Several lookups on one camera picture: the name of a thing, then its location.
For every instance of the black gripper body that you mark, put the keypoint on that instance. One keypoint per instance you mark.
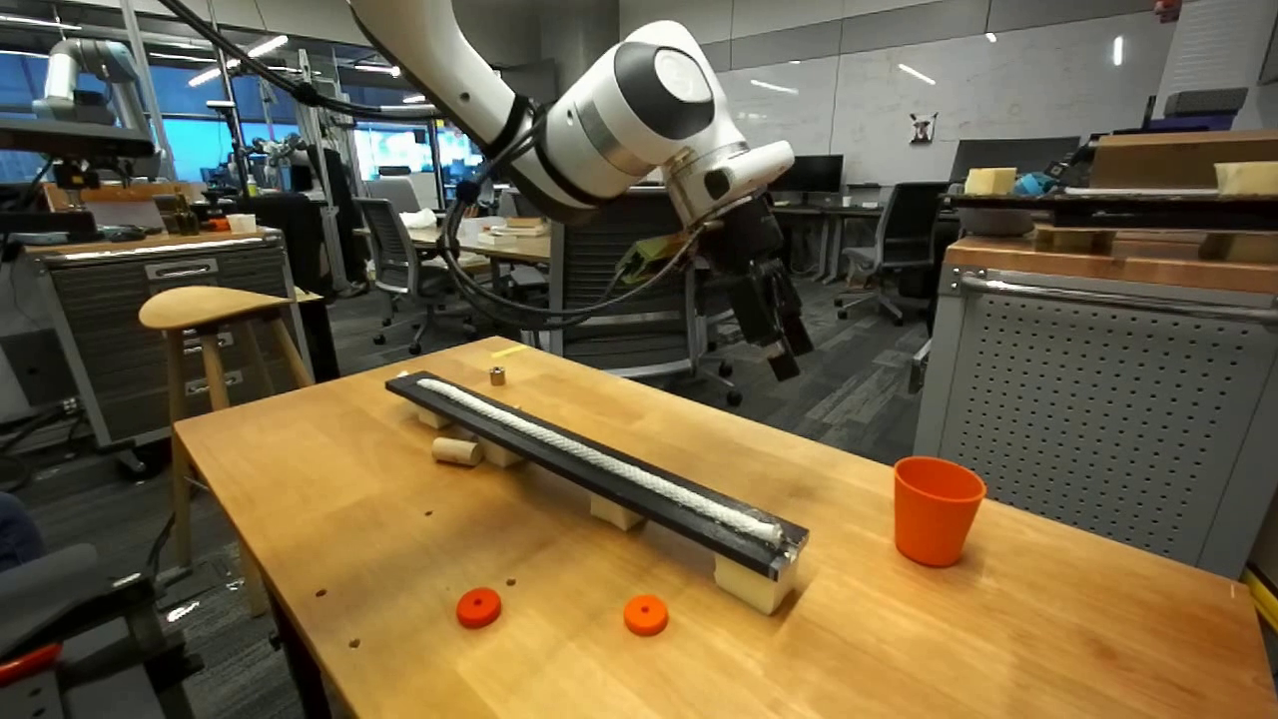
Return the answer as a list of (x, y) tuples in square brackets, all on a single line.
[(752, 254)]

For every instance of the black computer monitor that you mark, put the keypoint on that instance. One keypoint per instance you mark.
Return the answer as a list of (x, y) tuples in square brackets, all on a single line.
[(820, 171)]

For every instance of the wooden stool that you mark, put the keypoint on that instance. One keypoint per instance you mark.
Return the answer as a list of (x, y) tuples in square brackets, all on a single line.
[(214, 310)]

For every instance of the grey perforated metal cabinet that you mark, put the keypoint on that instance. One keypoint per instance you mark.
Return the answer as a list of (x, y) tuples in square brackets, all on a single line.
[(1104, 412)]

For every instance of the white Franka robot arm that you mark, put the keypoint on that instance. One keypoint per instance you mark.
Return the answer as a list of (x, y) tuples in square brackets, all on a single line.
[(626, 121)]

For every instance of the cream foam piece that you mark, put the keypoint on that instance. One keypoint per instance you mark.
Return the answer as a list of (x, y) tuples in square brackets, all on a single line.
[(993, 182), (1248, 178)]

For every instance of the cream foam support block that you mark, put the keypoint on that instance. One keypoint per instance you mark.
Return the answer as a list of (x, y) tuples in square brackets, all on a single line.
[(615, 514), (750, 583)]

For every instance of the wooden box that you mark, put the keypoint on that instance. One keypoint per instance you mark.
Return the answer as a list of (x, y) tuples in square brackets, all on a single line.
[(1185, 157)]

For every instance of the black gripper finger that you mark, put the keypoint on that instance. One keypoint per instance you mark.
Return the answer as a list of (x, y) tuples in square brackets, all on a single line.
[(799, 326), (779, 355)]

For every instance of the grey drawer cabinet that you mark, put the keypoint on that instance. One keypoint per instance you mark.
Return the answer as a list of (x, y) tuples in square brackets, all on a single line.
[(105, 334)]

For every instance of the long black grooved rail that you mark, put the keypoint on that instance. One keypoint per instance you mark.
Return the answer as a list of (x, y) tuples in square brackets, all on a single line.
[(583, 467)]

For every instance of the orange plastic disc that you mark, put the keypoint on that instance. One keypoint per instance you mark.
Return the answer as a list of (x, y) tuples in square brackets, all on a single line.
[(481, 608), (646, 611)]

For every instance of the black office chair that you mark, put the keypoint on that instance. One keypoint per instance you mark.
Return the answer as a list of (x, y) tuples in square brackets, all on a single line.
[(903, 242)]

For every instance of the grey mesh office chair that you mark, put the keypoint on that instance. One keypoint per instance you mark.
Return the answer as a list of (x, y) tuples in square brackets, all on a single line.
[(626, 334)]

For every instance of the orange plastic cup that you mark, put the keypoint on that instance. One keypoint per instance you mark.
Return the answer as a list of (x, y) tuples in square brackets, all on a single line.
[(936, 514)]

